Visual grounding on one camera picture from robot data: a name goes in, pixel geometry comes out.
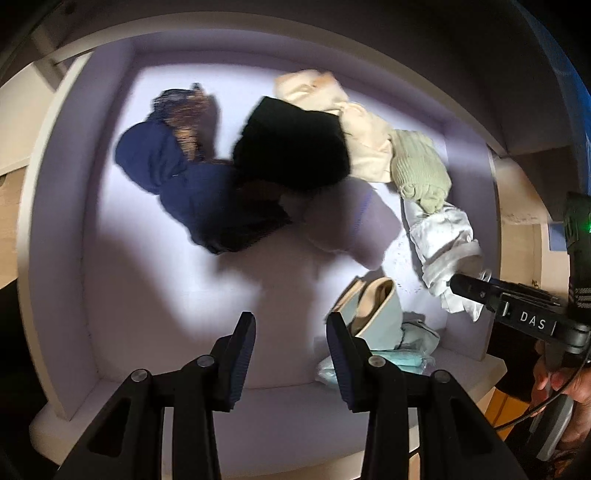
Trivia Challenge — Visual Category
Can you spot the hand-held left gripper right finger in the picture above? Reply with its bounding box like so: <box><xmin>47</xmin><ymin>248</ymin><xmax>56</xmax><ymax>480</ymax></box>
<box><xmin>325</xmin><ymin>312</ymin><xmax>529</xmax><ymax>480</ymax></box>

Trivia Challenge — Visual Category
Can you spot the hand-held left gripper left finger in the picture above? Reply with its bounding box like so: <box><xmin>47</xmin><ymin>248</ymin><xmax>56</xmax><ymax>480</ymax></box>
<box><xmin>55</xmin><ymin>311</ymin><xmax>257</xmax><ymax>480</ymax></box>

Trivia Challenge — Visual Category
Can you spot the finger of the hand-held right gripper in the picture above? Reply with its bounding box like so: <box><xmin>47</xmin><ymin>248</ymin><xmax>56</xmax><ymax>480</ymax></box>
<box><xmin>449</xmin><ymin>271</ymin><xmax>564</xmax><ymax>311</ymax></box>

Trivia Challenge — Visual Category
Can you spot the white cloth garment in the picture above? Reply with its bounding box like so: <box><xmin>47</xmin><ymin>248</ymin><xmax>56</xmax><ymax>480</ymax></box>
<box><xmin>405</xmin><ymin>198</ymin><xmax>485</xmax><ymax>322</ymax></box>

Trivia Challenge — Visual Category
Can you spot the mint green padded garment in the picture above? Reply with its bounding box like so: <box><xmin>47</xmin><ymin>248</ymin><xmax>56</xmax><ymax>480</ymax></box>
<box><xmin>331</xmin><ymin>276</ymin><xmax>403</xmax><ymax>350</ymax></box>

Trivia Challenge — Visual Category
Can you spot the teal cloth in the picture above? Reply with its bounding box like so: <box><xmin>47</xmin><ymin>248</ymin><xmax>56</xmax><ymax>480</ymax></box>
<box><xmin>315</xmin><ymin>320</ymin><xmax>441</xmax><ymax>385</ymax></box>

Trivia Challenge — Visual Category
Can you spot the white drawer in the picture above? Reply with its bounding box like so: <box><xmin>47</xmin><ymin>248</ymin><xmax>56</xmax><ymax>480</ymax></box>
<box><xmin>16</xmin><ymin>34</ymin><xmax>509</xmax><ymax>455</ymax></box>

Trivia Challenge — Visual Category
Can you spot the green knit sock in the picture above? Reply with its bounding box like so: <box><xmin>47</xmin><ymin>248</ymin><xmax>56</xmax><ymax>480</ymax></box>
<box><xmin>390</xmin><ymin>130</ymin><xmax>452</xmax><ymax>214</ymax></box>

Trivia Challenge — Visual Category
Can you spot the navy garment with lace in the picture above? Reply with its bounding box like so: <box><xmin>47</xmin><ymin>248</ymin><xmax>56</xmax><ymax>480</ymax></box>
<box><xmin>115</xmin><ymin>84</ymin><xmax>296</xmax><ymax>254</ymax></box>

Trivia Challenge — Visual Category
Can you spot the black garment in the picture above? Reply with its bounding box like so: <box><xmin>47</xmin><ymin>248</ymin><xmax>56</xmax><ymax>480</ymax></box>
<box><xmin>231</xmin><ymin>96</ymin><xmax>354</xmax><ymax>192</ymax></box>

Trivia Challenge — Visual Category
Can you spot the cream garment with peach patch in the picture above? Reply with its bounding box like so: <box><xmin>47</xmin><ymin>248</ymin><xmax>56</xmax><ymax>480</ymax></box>
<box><xmin>274</xmin><ymin>69</ymin><xmax>349</xmax><ymax>116</ymax></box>

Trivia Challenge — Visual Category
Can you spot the person's right hand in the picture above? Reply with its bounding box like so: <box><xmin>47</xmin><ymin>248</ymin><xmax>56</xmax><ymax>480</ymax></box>
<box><xmin>531</xmin><ymin>339</ymin><xmax>591</xmax><ymax>444</ymax></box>

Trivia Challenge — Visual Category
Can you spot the black cable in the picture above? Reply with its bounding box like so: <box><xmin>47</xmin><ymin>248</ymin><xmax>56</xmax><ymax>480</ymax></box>
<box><xmin>492</xmin><ymin>364</ymin><xmax>583</xmax><ymax>432</ymax></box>

